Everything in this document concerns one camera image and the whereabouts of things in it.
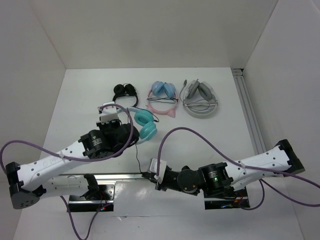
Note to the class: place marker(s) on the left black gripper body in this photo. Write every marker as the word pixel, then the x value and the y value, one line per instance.
pixel 106 127

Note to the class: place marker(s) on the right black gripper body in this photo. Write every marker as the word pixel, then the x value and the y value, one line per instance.
pixel 169 181

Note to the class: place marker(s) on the teal cat-ear headphones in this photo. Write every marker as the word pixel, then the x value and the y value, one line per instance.
pixel 146 120

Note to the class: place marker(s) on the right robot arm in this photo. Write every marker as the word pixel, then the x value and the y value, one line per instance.
pixel 225 177

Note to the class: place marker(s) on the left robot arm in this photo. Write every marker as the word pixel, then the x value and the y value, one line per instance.
pixel 29 183

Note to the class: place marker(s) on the black on-ear headphones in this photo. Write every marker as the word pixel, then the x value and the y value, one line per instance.
pixel 125 90

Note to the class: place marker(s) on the pink blue cat-ear headphones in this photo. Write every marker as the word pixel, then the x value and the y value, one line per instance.
pixel 162 92

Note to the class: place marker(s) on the white grey headset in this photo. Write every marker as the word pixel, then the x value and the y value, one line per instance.
pixel 198 99

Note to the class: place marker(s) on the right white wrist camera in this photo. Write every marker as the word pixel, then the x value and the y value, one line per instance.
pixel 158 168

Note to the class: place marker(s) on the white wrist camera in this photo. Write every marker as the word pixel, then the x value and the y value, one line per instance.
pixel 107 114
pixel 158 168

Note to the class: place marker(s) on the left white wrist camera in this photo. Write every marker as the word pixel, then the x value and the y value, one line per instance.
pixel 107 114

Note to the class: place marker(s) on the aluminium front rail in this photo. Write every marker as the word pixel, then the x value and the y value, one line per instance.
pixel 106 177

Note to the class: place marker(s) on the aluminium side rail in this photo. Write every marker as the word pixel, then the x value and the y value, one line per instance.
pixel 248 110

